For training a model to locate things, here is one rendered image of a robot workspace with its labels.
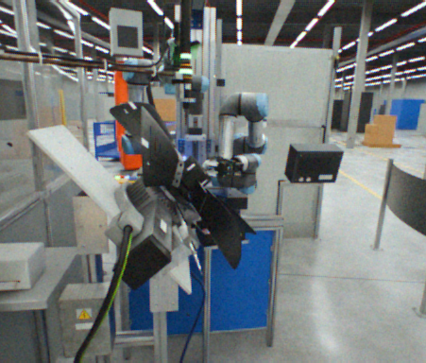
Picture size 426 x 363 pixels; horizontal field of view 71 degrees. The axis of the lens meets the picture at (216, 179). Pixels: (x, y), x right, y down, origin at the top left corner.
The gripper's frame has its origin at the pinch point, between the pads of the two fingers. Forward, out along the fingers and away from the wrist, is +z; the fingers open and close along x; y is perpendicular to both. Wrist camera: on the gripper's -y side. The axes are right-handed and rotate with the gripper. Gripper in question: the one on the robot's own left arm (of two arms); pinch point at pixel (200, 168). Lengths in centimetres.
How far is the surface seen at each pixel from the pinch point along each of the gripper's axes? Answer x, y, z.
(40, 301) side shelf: 32, 4, 65
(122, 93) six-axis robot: -2, -366, -159
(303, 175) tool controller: 7, 17, -58
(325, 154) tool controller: -6, 24, -64
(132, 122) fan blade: -19.3, -5.7, 29.2
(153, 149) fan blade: -16.9, 22.7, 39.3
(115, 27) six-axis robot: -94, -363, -147
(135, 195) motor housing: 2.5, 6.9, 35.2
